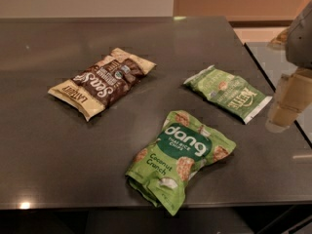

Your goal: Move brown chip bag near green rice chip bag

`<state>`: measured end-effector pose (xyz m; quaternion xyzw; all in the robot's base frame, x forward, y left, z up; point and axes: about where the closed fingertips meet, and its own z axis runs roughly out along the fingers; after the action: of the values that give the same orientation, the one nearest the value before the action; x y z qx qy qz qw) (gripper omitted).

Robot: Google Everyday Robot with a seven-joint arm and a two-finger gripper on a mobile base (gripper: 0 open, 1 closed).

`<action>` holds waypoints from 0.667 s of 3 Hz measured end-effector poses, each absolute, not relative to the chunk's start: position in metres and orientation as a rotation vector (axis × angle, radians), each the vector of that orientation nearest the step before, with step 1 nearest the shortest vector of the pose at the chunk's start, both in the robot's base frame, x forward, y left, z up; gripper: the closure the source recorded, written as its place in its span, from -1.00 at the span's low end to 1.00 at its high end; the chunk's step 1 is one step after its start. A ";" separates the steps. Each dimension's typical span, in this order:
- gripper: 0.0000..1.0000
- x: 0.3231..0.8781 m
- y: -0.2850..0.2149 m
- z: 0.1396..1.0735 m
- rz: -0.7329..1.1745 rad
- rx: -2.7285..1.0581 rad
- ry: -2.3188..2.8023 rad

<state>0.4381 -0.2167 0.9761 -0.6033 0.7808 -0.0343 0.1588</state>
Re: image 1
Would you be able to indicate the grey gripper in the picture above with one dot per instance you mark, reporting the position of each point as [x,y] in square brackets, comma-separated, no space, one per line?
[300,38]

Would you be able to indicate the brown chip bag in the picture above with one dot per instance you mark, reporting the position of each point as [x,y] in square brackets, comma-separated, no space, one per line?
[100,85]

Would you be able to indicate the green Kettle chip bag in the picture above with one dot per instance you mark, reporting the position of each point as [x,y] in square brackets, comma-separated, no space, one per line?
[228,91]

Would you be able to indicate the green Dang rice chip bag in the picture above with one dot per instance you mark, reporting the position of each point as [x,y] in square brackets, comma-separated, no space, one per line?
[161,171]

